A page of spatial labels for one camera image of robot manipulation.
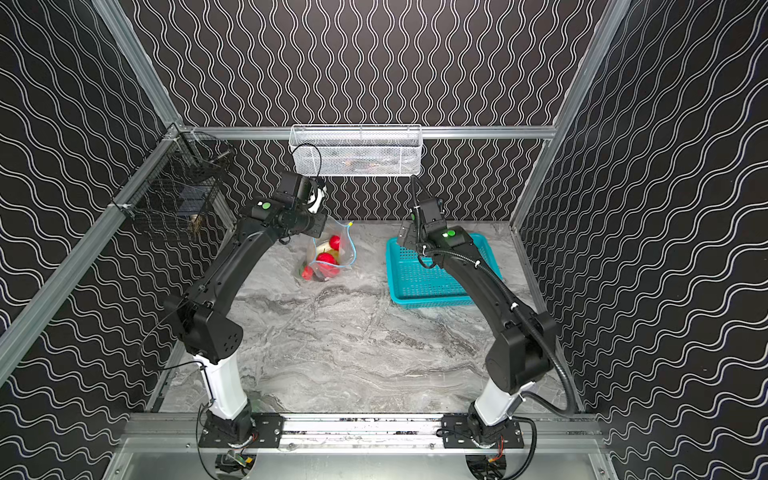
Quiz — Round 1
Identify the teal plastic basket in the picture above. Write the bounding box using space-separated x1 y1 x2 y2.
385 237 473 309

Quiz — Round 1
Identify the red toy tomato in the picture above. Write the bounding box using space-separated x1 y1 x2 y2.
329 235 341 251
315 252 339 277

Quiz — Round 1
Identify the clear zip top bag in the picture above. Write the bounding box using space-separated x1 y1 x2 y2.
298 217 357 282

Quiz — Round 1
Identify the orange red toy pepper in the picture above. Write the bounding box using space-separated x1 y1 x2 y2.
301 266 314 281

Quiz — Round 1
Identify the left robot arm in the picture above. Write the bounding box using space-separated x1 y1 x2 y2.
165 172 327 424

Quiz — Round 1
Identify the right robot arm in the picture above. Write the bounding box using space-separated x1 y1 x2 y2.
399 197 578 430

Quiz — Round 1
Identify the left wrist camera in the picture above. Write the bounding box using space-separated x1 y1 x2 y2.
308 178 327 214

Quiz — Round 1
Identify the white mesh wall basket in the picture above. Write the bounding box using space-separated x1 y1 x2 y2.
289 124 424 177

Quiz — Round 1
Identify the black wire wall basket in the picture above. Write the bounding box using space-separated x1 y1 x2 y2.
114 124 236 241

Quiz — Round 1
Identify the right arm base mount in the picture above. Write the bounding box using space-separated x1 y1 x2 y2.
435 413 531 479

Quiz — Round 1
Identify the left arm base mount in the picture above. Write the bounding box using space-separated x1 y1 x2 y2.
196 409 285 479

